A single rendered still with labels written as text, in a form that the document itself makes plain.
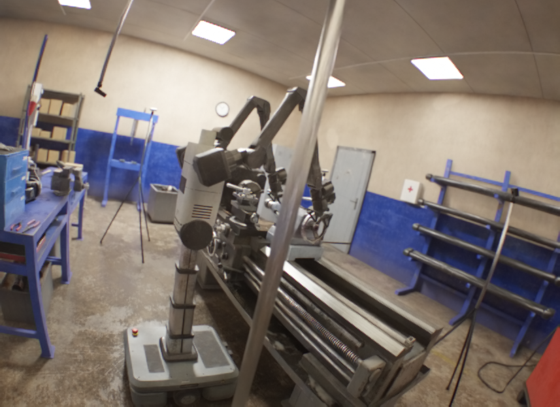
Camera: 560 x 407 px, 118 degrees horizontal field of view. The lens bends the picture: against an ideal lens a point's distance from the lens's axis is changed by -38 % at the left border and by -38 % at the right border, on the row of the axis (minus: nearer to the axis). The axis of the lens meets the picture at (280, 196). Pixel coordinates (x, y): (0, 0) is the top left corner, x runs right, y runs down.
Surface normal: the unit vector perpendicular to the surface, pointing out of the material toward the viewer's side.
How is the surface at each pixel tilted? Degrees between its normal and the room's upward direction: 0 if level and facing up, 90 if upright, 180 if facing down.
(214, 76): 90
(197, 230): 90
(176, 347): 90
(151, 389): 90
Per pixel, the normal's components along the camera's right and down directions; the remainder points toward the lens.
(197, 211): 0.47, 0.39
